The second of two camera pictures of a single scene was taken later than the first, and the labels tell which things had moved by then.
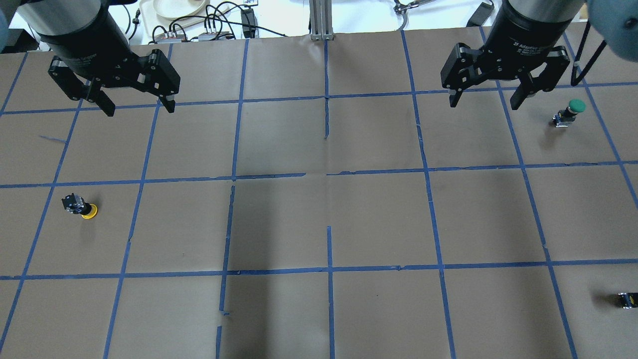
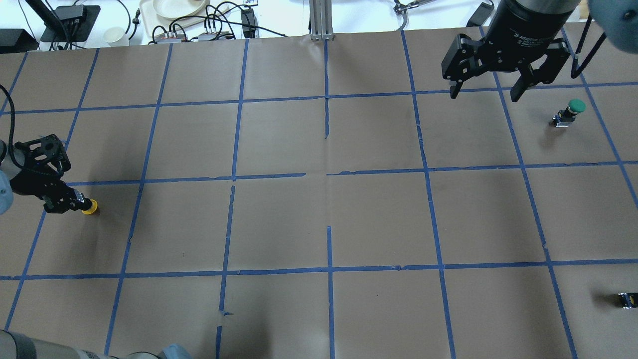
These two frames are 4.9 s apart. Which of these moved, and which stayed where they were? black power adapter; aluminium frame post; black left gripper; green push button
Moved: black left gripper
Stayed: black power adapter; green push button; aluminium frame post
